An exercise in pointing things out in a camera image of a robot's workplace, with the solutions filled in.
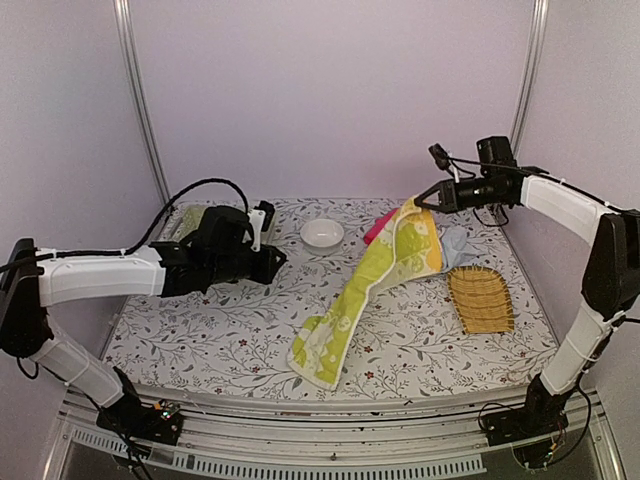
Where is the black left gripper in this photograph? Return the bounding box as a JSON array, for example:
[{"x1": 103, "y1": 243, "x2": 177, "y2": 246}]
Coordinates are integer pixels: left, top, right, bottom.
[{"x1": 210, "y1": 244, "x2": 288, "y2": 286}]

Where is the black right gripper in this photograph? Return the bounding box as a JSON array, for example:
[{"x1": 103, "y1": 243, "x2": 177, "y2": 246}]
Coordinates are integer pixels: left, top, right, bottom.
[{"x1": 414, "y1": 176, "x2": 507, "y2": 215}]

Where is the green crocodile pattern towel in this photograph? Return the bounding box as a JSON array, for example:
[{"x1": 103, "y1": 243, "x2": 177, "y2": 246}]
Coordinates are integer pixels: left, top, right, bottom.
[{"x1": 287, "y1": 197, "x2": 444, "y2": 391}]

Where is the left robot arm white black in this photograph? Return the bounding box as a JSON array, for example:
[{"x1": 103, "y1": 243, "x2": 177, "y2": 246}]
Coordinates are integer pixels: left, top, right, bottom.
[{"x1": 1, "y1": 201, "x2": 287, "y2": 434}]

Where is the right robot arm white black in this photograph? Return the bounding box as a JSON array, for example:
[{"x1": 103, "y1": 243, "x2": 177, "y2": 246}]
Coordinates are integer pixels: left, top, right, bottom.
[{"x1": 414, "y1": 167, "x2": 639, "y2": 436}]

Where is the light blue towel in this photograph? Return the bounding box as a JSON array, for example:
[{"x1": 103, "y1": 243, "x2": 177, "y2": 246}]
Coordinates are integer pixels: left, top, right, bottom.
[{"x1": 439, "y1": 226, "x2": 478, "y2": 272}]

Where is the white ceramic bowl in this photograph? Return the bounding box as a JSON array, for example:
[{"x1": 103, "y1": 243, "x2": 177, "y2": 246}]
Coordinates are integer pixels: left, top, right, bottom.
[{"x1": 300, "y1": 218, "x2": 344, "y2": 256}]

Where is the pink towel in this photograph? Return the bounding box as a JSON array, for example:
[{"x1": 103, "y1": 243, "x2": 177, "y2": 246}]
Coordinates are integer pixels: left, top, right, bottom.
[{"x1": 363, "y1": 209, "x2": 397, "y2": 245}]

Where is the green plastic basket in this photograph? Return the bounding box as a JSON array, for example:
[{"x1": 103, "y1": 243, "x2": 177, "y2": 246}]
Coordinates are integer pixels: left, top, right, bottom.
[{"x1": 163, "y1": 204, "x2": 207, "y2": 242}]

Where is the yellow woven bamboo tray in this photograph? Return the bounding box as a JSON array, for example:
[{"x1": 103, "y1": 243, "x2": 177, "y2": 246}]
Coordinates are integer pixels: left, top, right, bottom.
[{"x1": 447, "y1": 265, "x2": 515, "y2": 334}]

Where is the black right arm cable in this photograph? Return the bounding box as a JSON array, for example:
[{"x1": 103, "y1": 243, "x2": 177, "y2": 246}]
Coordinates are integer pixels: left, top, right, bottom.
[{"x1": 447, "y1": 155, "x2": 551, "y2": 226}]

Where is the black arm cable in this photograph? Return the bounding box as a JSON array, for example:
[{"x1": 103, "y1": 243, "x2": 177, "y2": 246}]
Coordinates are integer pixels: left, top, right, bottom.
[
  {"x1": 29, "y1": 178, "x2": 251, "y2": 261},
  {"x1": 447, "y1": 155, "x2": 551, "y2": 226}
]

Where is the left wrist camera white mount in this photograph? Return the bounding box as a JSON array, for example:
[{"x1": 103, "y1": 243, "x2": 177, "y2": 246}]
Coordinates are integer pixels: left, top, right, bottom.
[{"x1": 248, "y1": 200, "x2": 276, "y2": 252}]

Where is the right aluminium frame post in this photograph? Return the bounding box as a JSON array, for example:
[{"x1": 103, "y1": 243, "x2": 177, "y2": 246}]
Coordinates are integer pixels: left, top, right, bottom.
[{"x1": 510, "y1": 0, "x2": 549, "y2": 156}]

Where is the aluminium frame post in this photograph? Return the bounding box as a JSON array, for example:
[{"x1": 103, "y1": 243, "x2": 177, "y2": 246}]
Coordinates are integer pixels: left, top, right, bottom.
[
  {"x1": 113, "y1": 0, "x2": 170, "y2": 202},
  {"x1": 510, "y1": 0, "x2": 549, "y2": 156}
]

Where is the aluminium front rail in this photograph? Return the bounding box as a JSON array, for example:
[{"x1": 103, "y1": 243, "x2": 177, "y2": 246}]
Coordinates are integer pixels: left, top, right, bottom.
[{"x1": 44, "y1": 387, "x2": 630, "y2": 479}]

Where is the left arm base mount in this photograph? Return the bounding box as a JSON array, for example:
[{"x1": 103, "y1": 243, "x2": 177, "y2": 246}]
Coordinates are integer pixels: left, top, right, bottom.
[{"x1": 96, "y1": 396, "x2": 184, "y2": 446}]

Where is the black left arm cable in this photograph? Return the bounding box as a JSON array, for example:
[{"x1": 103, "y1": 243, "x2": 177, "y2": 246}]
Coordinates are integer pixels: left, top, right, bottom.
[{"x1": 29, "y1": 178, "x2": 251, "y2": 261}]

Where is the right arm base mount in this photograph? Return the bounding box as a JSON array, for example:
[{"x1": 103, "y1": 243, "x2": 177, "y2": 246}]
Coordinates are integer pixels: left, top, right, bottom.
[{"x1": 477, "y1": 402, "x2": 569, "y2": 470}]

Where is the left aluminium frame post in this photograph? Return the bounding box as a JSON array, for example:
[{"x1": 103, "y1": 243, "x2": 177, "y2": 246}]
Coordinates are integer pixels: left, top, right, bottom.
[{"x1": 113, "y1": 0, "x2": 170, "y2": 202}]

